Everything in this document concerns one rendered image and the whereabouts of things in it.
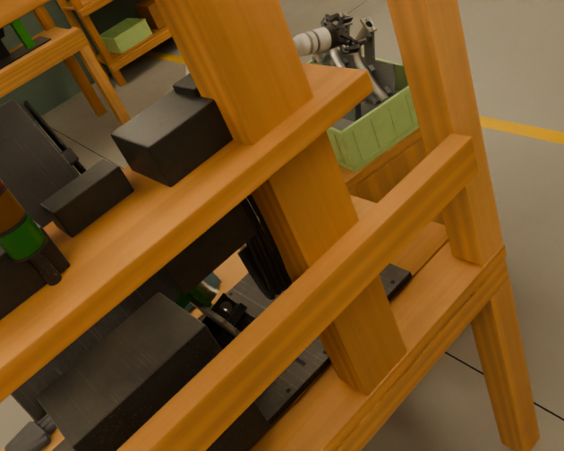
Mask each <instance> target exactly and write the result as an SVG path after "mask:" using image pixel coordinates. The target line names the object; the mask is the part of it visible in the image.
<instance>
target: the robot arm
mask: <svg viewBox="0 0 564 451"><path fill-rule="evenodd" d="M352 19H353V17H352V16H346V17H341V16H339V13H335V14H333V15H330V16H329V17H327V18H326V20H325V21H324V22H323V23H324V25H328V26H324V27H321V28H318V29H314V30H310V31H307V32H304V33H300V34H298V35H296V36H295V37H294V38H292V39H293V41H294V43H295V48H296V50H297V53H298V55H299V57H301V56H303V55H310V54H312V55H313V57H314V58H315V60H316V61H317V63H318V64H321V63H323V62H324V54H323V51H326V50H330V49H332V48H335V47H342V49H343V52H342V54H344V55H345V54H352V53H357V51H358V50H359V49H360V46H362V45H364V43H365V42H366V40H367V38H361V39H358V40H355V39H353V38H352V37H350V36H348V34H347V32H346V30H345V28H343V27H341V25H342V24H344V23H348V22H350V21H352ZM333 21H337V22H338V24H337V25H335V24H331V23H332V22H333ZM347 40H349V41H348V42H346V41H347ZM352 42H353V43H354V44H353V43H352Z"/></svg>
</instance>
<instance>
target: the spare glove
mask: <svg viewBox="0 0 564 451"><path fill-rule="evenodd" d="M56 429H57V427H56V425H55V424H54V423H53V421H52V420H51V419H50V417H49V416H48V414H47V415H46V416H45V417H44V418H43V419H42V420H40V421H34V420H33V421H30V422H28V423H27V424H26V425H25V426H24V427H23V428H22V429H21V430H20V431H19V432H18V434H17V435H16V436H15V437H14V438H13V439H12V440H11V441H10V442H9V443H8V444H7V445H6V446H5V448H4V450H5V451H39V450H40V449H42V448H43V447H45V446H47V445H48V444H49V443H50V442H51V439H50V437H49V436H48V434H51V433H52V432H54V431H55V430H56Z"/></svg>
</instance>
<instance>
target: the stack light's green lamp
mask: <svg viewBox="0 0 564 451"><path fill-rule="evenodd" d="M46 244H47V238H46V236H45V235H44V234H43V233H42V232H41V230H40V229H39V228H38V226H37V225H36V224H35V222H34V221H33V220H32V219H31V217H30V216H29V214H28V213H27V216H26V218H25V220H24V221H23V223H22V224H21V225H19V226H18V227H17V228H16V229H14V230H13V231H11V232H10V233H9V234H5V235H3V236H0V246H1V247H2V248H3V249H4V251H5V252H6V253H7V254H8V255H9V257H10V258H11V259H12V260H13V261H14V262H23V261H26V260H29V259H31V258H33V257H34V256H36V255H37V254H38V253H40V252H41V251H42V250H43V249H44V247H45V246H46Z"/></svg>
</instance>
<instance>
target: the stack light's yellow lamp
mask: <svg viewBox="0 0 564 451"><path fill-rule="evenodd" d="M26 216H27V212H26V211H25V209H24V208H23V207H22V205H21V204H20V203H19V201H18V200H17V199H16V198H15V197H14V196H13V194H12V193H11V192H10V190H9V189H8V188H7V187H6V186H5V189H4V191H3V193H2V194H1V195H0V236H3V235H5V234H9V233H10V232H11V231H13V230H14V229H16V228H17V227H18V226H20V225H21V224H22V223H23V221H24V220H25V218H26Z"/></svg>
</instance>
